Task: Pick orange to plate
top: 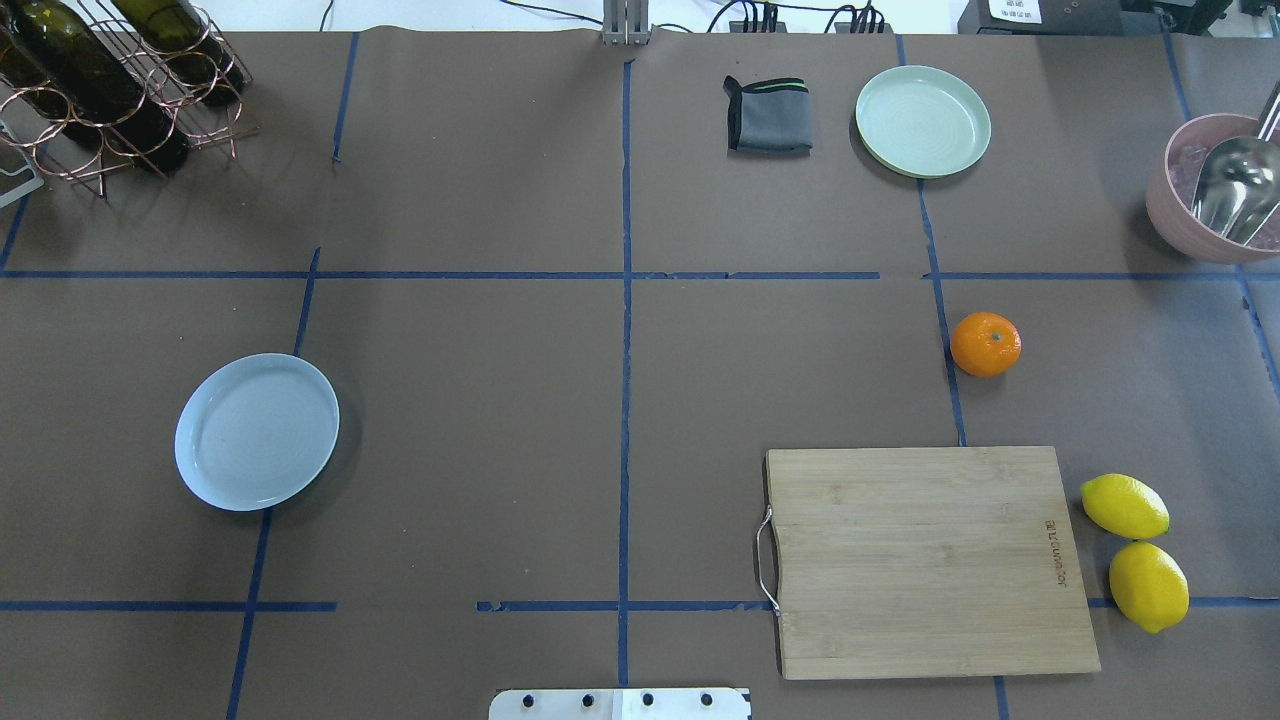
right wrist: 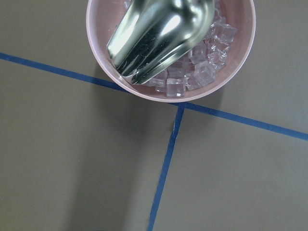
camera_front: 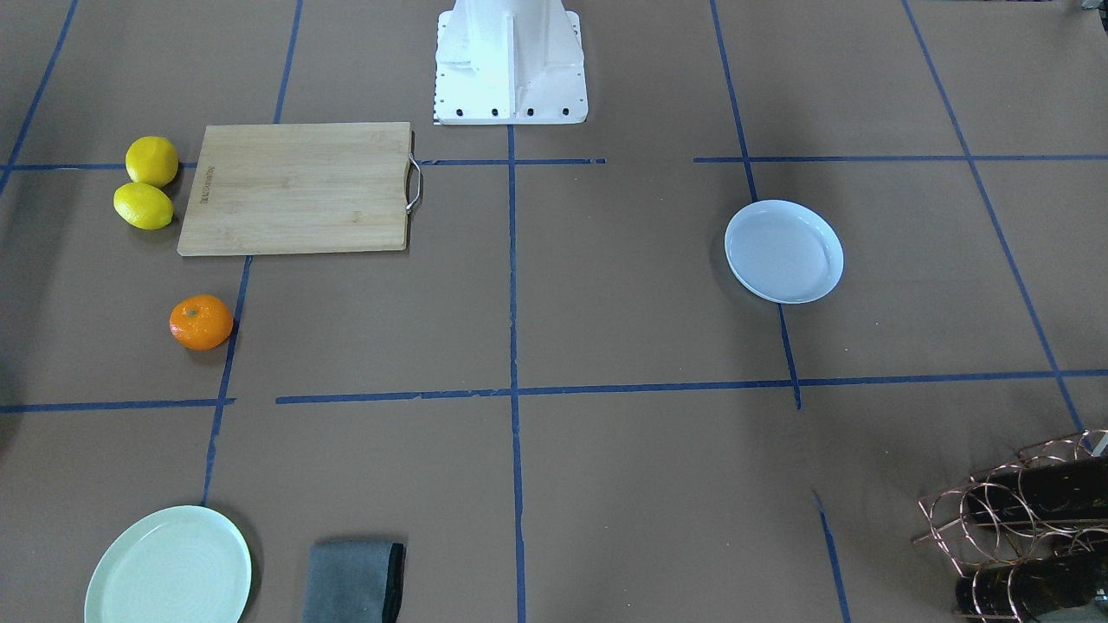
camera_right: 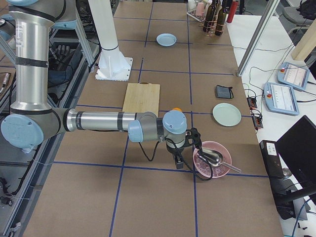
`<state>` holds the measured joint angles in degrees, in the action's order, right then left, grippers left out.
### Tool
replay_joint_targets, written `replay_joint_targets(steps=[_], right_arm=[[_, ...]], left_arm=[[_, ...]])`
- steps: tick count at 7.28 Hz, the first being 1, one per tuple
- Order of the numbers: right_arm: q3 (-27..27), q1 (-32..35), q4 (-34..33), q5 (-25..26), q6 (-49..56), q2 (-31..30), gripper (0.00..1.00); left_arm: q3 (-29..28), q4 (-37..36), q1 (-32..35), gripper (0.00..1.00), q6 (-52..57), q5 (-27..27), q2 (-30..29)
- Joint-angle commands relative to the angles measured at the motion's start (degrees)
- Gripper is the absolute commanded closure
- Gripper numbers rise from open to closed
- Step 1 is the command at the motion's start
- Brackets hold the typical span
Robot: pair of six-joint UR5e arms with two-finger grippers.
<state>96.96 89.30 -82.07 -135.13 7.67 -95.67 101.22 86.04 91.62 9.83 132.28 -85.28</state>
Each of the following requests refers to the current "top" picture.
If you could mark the light blue plate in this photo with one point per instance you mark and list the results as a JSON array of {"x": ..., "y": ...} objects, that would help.
[{"x": 256, "y": 432}]

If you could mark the light green plate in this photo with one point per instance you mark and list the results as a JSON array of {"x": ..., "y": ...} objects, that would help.
[{"x": 922, "y": 122}]

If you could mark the folded grey cloth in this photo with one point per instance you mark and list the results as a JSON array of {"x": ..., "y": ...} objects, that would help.
[{"x": 769, "y": 117}]

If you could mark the bamboo cutting board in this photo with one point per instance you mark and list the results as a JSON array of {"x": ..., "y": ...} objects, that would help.
[{"x": 929, "y": 562}]

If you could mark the orange mandarin fruit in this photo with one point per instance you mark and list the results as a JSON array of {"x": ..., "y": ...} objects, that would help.
[{"x": 985, "y": 344}]

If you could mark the yellow lemon upper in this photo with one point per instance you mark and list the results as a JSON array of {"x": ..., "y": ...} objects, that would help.
[{"x": 1125, "y": 506}]

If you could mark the yellow lemon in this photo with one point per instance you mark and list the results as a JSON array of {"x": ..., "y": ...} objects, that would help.
[
  {"x": 1148, "y": 587},
  {"x": 1125, "y": 506}
]

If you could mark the yellow lemon lower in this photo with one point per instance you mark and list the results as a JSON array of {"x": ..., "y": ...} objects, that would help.
[{"x": 1148, "y": 587}]

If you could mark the pink bowl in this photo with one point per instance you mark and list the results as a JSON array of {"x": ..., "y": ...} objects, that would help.
[{"x": 1171, "y": 186}]

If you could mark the metal ice scoop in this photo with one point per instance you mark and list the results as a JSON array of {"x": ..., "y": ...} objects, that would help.
[{"x": 1237, "y": 188}]

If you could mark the aluminium frame post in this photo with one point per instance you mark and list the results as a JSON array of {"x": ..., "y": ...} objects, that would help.
[{"x": 626, "y": 22}]

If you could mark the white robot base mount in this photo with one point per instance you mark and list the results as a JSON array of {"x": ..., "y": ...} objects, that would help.
[{"x": 623, "y": 703}]

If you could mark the copper wire bottle rack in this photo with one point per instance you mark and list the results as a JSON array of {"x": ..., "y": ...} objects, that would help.
[{"x": 61, "y": 146}]

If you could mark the white wire cup rack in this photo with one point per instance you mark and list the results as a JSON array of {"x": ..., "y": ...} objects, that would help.
[{"x": 19, "y": 176}]

